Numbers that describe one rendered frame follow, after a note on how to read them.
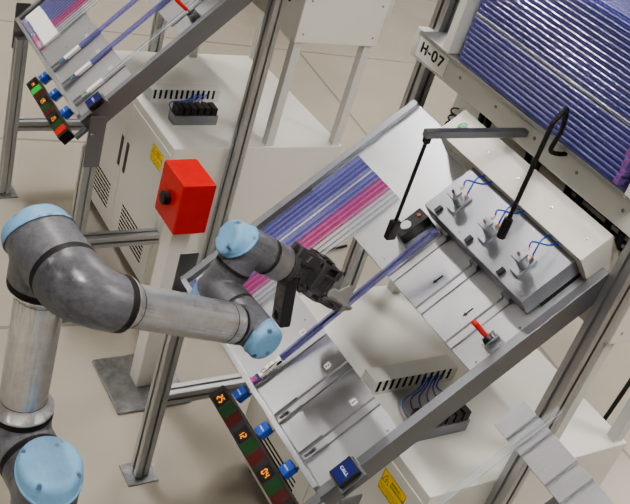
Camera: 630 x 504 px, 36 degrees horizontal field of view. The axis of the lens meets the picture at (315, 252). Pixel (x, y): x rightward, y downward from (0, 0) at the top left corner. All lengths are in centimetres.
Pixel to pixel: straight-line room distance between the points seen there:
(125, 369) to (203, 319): 148
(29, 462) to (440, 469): 93
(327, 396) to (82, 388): 121
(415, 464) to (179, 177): 99
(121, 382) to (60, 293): 158
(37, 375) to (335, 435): 60
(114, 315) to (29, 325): 20
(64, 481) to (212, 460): 121
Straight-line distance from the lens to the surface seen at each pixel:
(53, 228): 156
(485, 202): 204
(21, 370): 173
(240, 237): 178
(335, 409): 198
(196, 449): 293
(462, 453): 229
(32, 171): 401
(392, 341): 252
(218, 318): 167
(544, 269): 192
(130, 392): 304
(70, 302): 150
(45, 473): 175
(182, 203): 259
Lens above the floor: 207
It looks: 32 degrees down
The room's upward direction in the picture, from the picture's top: 19 degrees clockwise
